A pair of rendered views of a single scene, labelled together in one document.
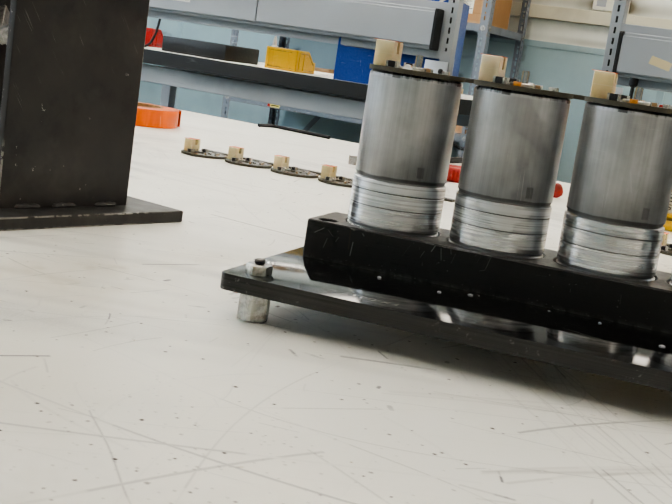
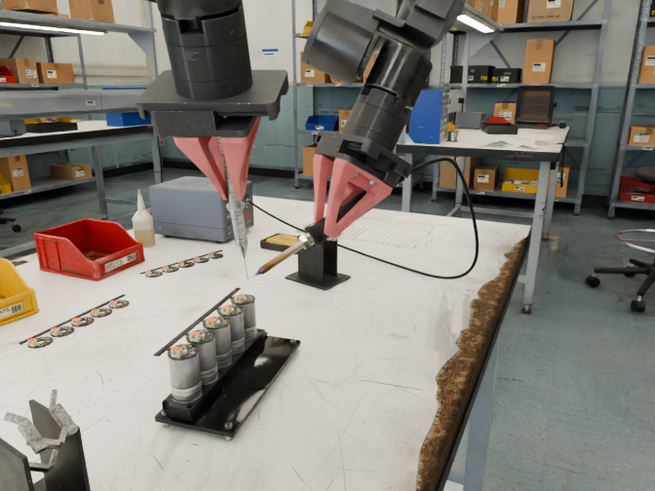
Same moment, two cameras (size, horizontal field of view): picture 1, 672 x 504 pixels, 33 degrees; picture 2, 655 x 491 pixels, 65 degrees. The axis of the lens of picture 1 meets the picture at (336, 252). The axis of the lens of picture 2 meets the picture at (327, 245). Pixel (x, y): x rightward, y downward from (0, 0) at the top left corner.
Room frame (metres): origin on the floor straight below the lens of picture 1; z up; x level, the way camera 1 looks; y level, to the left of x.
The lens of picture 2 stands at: (0.19, 0.37, 1.02)
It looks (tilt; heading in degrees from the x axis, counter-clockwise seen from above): 18 degrees down; 268
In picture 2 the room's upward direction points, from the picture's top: straight up
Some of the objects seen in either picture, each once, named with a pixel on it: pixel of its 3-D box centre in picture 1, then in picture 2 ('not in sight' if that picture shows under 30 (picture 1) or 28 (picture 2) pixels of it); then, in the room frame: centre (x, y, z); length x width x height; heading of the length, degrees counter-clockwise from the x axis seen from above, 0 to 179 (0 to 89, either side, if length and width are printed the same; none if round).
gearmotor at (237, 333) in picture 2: not in sight; (231, 332); (0.27, -0.09, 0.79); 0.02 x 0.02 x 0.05
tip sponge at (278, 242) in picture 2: not in sight; (287, 243); (0.23, -0.49, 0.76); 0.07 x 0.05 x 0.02; 150
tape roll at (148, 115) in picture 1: (133, 112); not in sight; (0.75, 0.15, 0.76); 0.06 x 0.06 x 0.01
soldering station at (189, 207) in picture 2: not in sight; (204, 208); (0.39, -0.58, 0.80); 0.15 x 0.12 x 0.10; 158
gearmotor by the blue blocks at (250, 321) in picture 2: not in sight; (244, 321); (0.26, -0.12, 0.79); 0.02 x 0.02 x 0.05
